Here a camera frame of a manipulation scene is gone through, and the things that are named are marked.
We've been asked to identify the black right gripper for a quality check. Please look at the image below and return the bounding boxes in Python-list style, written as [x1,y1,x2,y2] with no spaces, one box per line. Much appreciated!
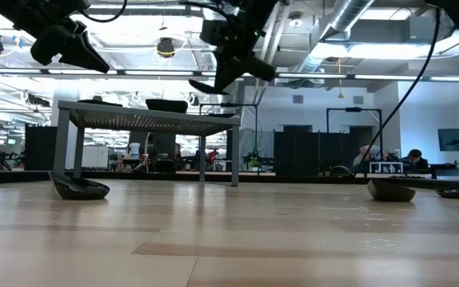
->
[199,10,281,92]

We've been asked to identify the grey perforated metal shelf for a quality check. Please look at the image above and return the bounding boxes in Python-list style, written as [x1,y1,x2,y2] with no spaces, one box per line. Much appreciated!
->
[53,100,241,187]

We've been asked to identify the wall monitor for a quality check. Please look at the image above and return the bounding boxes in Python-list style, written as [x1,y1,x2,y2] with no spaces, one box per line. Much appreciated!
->
[437,128,459,153]

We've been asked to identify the black station frame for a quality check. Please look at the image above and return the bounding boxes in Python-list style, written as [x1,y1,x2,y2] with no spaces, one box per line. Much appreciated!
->
[325,106,384,168]

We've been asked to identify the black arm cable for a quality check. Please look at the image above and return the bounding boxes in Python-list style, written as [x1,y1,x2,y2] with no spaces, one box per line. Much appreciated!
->
[355,6,441,175]

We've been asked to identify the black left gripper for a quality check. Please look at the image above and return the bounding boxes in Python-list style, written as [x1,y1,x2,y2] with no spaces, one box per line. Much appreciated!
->
[29,18,112,75]

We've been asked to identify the silver ventilation duct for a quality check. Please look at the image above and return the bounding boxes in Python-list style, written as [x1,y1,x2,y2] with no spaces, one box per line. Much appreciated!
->
[292,0,376,87]

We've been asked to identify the white equipment rack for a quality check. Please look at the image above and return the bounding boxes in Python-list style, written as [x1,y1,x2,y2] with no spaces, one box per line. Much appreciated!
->
[368,161,404,175]

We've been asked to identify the black partition panels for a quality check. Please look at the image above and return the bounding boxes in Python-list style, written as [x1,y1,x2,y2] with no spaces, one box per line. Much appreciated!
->
[24,125,58,171]
[273,124,374,177]

